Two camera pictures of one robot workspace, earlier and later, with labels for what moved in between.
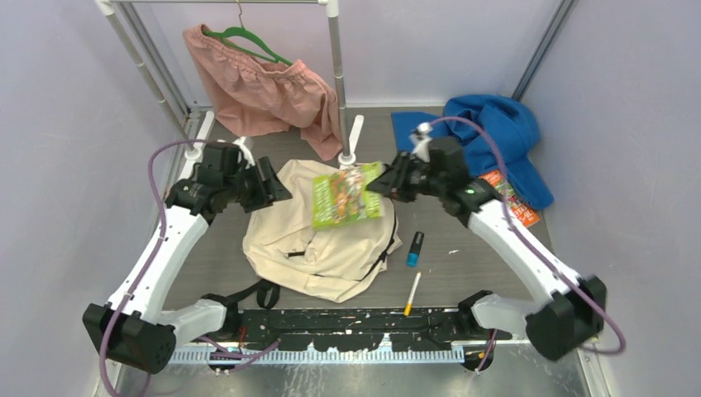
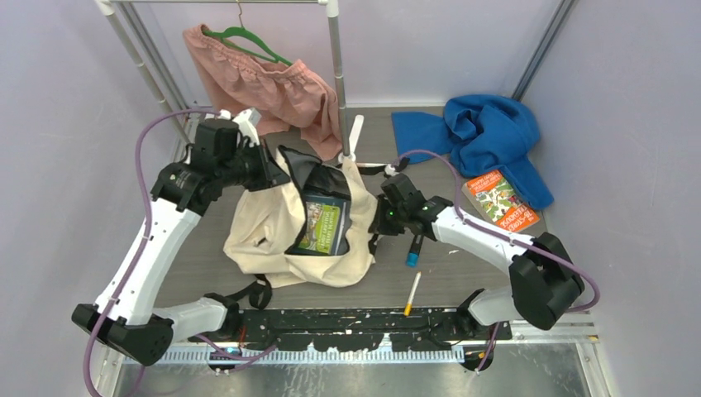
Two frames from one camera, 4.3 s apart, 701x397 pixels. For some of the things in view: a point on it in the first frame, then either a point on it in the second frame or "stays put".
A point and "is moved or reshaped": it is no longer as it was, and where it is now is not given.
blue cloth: x=513 y=129 stays put
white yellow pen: x=416 y=284 stays put
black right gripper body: x=421 y=180 → x=389 y=220
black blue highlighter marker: x=414 y=252 stays put
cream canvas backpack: x=326 y=263 is moved or reshaped
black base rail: x=346 y=328 stays put
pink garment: x=255 y=97 stays put
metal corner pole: x=542 y=49 stays put
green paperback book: x=342 y=195 → x=324 y=226
